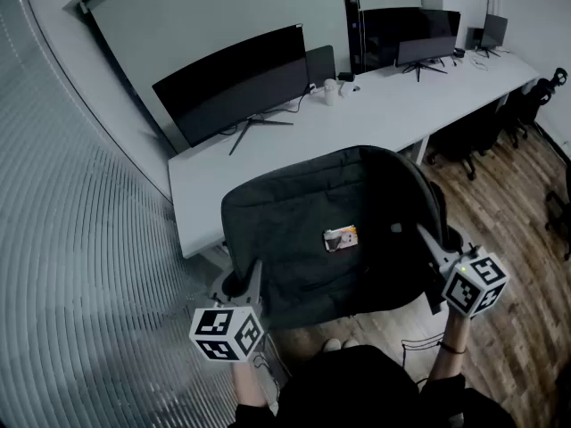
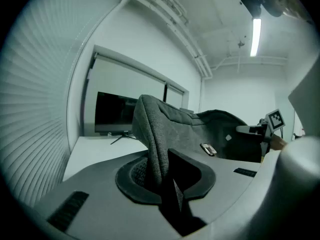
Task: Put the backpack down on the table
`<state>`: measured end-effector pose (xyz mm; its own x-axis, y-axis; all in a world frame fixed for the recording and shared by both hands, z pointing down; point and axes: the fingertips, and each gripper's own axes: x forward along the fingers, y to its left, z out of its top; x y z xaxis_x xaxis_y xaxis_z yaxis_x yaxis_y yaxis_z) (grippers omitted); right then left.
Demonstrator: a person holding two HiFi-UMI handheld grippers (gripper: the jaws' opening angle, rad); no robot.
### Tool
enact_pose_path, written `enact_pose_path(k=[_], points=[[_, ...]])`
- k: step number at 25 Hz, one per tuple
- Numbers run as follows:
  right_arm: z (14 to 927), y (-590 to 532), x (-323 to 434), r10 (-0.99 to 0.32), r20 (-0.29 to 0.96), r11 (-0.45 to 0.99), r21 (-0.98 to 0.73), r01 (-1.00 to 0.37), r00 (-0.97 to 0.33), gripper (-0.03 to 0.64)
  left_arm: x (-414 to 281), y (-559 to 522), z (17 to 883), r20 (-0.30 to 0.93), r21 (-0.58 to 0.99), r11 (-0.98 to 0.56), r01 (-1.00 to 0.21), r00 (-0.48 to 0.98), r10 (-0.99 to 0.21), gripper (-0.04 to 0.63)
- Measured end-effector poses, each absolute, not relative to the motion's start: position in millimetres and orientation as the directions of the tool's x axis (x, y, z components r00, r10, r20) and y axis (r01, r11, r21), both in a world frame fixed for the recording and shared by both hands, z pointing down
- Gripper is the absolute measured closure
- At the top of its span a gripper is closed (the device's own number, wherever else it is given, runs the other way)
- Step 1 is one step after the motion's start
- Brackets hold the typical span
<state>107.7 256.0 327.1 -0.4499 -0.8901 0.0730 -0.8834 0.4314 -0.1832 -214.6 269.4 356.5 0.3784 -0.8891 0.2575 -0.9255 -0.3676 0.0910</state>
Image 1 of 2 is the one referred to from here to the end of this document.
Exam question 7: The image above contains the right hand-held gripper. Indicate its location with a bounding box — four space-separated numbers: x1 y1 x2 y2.
417 223 510 319

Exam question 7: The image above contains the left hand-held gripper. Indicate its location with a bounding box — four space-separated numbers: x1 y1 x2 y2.
189 259 267 364

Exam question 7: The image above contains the dark grey backpack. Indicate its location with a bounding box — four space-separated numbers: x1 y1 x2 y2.
220 144 452 330

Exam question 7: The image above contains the person's right forearm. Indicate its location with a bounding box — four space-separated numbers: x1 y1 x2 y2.
426 303 470 383

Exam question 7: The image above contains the person's left forearm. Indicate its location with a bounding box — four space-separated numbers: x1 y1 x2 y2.
230 359 274 414

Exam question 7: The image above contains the printed picture tag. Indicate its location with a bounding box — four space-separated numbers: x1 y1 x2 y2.
322 224 359 254

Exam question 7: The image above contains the black wrist band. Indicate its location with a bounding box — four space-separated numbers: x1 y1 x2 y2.
436 340 468 356

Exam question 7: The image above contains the white table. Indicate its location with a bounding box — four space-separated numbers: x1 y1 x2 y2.
167 49 542 260

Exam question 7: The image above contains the person's black clothing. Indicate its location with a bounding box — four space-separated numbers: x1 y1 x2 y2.
227 343 518 428

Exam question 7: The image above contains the white cup with lid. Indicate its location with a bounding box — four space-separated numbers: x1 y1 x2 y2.
323 78 340 107

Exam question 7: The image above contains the large curved black monitor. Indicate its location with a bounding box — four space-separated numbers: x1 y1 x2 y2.
151 23 310 156

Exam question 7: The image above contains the small black monitor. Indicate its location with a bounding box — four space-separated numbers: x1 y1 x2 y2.
475 13 509 60

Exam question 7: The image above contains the dark monitor behind tripod monitor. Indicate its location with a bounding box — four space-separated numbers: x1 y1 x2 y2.
421 8 461 44

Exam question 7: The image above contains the large white roller blind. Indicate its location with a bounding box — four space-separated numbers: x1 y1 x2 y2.
79 0 350 154

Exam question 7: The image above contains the black floor cable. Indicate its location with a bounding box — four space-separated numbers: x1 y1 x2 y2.
400 331 447 370

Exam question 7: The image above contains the black monitor cable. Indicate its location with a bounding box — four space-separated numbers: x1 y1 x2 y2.
261 83 316 116

